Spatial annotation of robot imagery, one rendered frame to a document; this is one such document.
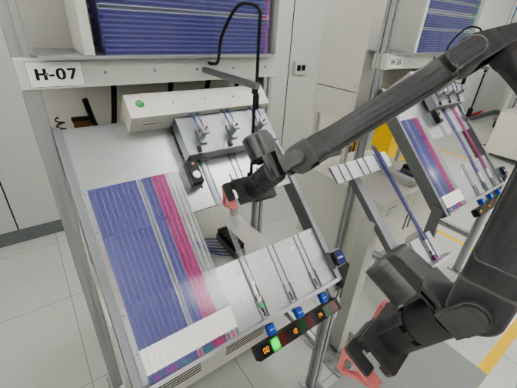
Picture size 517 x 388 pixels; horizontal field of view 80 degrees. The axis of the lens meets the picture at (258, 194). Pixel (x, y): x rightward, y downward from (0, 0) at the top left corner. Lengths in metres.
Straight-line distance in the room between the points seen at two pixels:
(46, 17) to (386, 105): 0.90
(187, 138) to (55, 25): 0.45
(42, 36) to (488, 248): 1.08
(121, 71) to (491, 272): 0.90
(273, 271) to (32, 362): 1.36
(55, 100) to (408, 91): 0.95
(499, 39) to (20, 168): 2.51
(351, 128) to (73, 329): 1.77
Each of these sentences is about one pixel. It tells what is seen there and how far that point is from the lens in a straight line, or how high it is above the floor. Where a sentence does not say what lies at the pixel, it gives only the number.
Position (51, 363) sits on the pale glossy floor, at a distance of 1.96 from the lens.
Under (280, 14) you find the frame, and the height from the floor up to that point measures 1.51.
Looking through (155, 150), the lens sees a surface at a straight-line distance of 1.01.
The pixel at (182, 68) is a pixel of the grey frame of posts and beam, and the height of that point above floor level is 1.35.
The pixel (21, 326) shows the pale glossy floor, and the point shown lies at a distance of 2.20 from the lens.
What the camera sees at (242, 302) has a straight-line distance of 0.96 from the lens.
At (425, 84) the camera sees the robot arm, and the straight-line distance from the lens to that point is 0.73.
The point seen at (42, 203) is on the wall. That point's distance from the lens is 2.71.
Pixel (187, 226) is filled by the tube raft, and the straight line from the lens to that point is 0.93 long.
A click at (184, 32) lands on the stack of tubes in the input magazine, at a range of 1.00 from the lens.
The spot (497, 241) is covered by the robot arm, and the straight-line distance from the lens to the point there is 0.40.
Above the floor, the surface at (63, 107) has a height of 1.23.
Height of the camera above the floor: 1.48
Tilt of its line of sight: 29 degrees down
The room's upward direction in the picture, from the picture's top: 3 degrees clockwise
